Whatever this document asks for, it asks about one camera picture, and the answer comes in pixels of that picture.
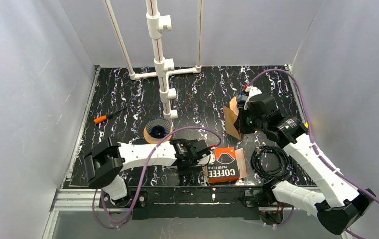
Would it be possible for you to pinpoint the blue glass dripper cone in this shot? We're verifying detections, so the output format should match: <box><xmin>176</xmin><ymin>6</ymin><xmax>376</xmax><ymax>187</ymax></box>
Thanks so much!
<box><xmin>146</xmin><ymin>117</ymin><xmax>172</xmax><ymax>139</ymax></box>

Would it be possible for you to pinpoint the orange coffee filter package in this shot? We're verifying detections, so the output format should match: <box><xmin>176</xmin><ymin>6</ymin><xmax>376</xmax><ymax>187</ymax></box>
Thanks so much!
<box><xmin>203</xmin><ymin>147</ymin><xmax>248</xmax><ymax>184</ymax></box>

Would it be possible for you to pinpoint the wooden ring dripper holder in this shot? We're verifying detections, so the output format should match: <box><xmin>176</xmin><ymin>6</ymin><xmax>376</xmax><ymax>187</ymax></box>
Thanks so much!
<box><xmin>143</xmin><ymin>126</ymin><xmax>173</xmax><ymax>144</ymax></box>

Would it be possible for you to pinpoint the brown paper coffee filter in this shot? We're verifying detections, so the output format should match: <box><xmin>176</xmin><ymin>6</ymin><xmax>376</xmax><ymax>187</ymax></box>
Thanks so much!
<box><xmin>223</xmin><ymin>106</ymin><xmax>241</xmax><ymax>140</ymax></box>

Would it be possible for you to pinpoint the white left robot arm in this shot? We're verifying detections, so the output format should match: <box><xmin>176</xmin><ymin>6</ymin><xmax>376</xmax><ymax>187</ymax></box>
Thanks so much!
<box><xmin>84</xmin><ymin>137</ymin><xmax>215</xmax><ymax>201</ymax></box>

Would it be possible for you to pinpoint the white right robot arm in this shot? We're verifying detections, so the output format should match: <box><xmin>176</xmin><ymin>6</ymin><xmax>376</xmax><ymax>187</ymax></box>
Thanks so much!
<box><xmin>236</xmin><ymin>92</ymin><xmax>375</xmax><ymax>235</ymax></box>

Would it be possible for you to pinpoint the white PVC pipe stand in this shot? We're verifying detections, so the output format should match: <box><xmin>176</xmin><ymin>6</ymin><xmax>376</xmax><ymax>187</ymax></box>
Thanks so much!
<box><xmin>103</xmin><ymin>0</ymin><xmax>204</xmax><ymax>121</ymax></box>

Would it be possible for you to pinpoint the coiled black cable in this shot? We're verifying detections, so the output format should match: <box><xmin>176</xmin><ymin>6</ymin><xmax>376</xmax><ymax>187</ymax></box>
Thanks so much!
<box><xmin>250</xmin><ymin>146</ymin><xmax>295</xmax><ymax>184</ymax></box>

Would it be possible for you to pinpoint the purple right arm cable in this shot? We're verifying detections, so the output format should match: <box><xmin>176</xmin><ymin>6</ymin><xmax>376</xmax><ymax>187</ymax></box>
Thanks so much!
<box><xmin>244</xmin><ymin>68</ymin><xmax>379</xmax><ymax>239</ymax></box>

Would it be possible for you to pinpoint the orange handled screwdriver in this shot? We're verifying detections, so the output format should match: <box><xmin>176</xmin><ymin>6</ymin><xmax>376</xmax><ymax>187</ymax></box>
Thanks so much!
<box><xmin>93</xmin><ymin>107</ymin><xmax>127</xmax><ymax>125</ymax></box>

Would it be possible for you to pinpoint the aluminium frame rail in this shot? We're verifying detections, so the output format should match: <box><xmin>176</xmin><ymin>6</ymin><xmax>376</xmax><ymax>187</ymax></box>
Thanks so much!
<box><xmin>41</xmin><ymin>186</ymin><xmax>355</xmax><ymax>239</ymax></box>

